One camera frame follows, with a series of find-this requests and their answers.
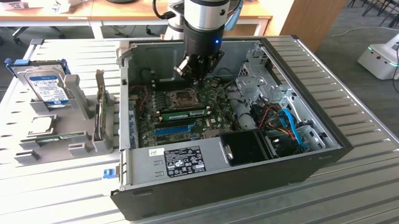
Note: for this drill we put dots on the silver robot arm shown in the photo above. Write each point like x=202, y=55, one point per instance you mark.
x=205, y=14

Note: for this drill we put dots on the green RAM stick with label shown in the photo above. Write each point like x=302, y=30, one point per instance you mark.
x=184, y=114

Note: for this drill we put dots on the grey parts rack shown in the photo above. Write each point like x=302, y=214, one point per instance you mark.
x=75, y=121

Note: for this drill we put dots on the wooden cabinet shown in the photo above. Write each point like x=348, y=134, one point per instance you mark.
x=312, y=21

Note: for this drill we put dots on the graphics card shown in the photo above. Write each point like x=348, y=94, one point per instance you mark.
x=101, y=109

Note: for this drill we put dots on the metal disk bay cage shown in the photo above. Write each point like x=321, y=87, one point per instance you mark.
x=260, y=84

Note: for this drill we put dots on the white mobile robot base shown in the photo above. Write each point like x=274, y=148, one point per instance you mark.
x=381, y=58

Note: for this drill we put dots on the CPU socket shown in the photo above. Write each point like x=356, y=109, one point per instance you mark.
x=184, y=99

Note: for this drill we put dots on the green motherboard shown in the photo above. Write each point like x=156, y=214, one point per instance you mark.
x=216, y=121

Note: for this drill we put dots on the grey power supply with label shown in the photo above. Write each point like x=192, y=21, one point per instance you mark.
x=184, y=161

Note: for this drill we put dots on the black open PC case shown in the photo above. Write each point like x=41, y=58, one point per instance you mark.
x=218, y=196

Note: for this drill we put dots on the black RAM slot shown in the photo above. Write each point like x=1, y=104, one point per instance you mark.
x=174, y=123

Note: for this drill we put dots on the small blue plastic clip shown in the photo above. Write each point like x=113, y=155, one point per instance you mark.
x=109, y=173

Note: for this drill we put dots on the blue expansion slot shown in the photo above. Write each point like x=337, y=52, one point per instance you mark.
x=173, y=131

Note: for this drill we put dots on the hard disk with blue frame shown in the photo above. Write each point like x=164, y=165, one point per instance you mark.
x=43, y=84

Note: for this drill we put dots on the wooden desk with white frame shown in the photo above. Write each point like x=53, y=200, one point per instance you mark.
x=132, y=10
x=41, y=12

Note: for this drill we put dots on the silver CPU chip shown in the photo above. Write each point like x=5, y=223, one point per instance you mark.
x=41, y=126

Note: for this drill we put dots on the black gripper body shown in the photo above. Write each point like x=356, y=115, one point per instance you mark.
x=202, y=39

